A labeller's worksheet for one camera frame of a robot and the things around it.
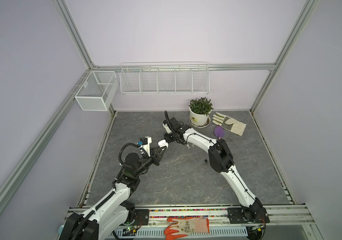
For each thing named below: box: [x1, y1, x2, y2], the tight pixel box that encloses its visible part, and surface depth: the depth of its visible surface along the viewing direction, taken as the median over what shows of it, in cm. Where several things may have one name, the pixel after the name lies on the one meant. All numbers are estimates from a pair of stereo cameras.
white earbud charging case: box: [158, 139, 169, 149], surface depth 78 cm
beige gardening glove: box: [212, 112, 247, 137], surface depth 114 cm
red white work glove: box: [164, 217, 210, 240], surface depth 71 cm
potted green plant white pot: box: [188, 96, 214, 128], surface depth 104 cm
